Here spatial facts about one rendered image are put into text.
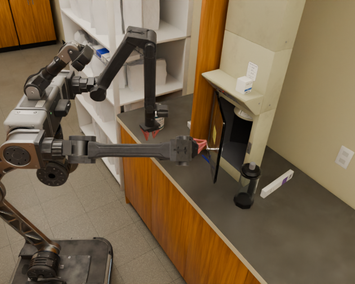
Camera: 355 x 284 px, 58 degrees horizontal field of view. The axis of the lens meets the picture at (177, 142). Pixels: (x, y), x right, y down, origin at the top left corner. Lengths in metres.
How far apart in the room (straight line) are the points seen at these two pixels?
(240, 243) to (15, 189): 2.30
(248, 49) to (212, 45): 0.23
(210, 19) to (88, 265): 1.67
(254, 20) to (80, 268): 1.79
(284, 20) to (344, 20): 0.42
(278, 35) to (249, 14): 0.18
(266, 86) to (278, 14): 0.30
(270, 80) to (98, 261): 1.59
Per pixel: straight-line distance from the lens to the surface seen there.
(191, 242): 2.01
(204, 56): 1.67
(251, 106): 1.47
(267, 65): 1.46
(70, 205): 3.02
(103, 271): 2.30
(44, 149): 1.20
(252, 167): 1.56
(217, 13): 1.64
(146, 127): 1.76
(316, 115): 1.91
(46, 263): 2.19
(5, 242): 2.93
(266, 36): 1.44
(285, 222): 1.73
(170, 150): 1.08
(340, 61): 1.77
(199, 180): 1.82
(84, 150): 1.20
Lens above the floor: 2.19
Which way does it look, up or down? 37 degrees down
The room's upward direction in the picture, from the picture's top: 4 degrees clockwise
